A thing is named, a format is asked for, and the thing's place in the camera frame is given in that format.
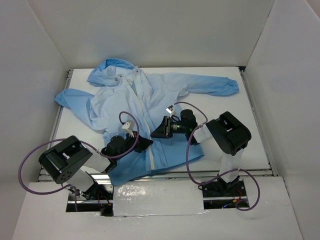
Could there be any light blue hooded jacket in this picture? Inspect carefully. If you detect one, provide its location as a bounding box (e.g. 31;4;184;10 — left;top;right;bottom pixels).
55;58;239;186

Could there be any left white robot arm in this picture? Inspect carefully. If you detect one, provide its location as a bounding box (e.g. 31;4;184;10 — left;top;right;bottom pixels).
38;131;153;200

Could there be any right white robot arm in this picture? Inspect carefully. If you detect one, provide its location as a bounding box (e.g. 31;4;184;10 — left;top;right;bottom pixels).
150;109;252;196

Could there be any white foam block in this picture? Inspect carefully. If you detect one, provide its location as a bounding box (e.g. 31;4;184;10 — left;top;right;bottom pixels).
113;180;205;217

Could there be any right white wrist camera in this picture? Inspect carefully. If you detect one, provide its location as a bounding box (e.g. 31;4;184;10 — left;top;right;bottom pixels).
165;105;175;117

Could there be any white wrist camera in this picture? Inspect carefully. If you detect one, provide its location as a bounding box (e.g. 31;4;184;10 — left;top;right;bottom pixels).
121;120;135;134
165;105;175;117

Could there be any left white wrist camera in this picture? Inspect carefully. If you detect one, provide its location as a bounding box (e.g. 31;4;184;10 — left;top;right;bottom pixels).
121;120;135;134

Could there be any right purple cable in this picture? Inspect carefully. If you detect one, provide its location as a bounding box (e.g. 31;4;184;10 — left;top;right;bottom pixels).
172;101;261;212

